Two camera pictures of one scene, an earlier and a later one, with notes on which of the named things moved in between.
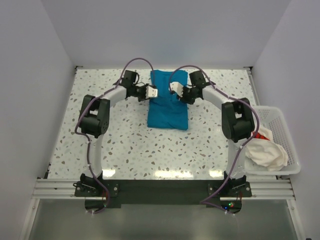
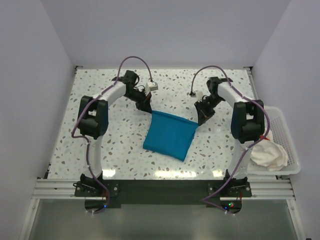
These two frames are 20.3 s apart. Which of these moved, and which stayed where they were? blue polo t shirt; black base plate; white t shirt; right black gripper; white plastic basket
Moved: blue polo t shirt; right black gripper
Stayed: white plastic basket; black base plate; white t shirt
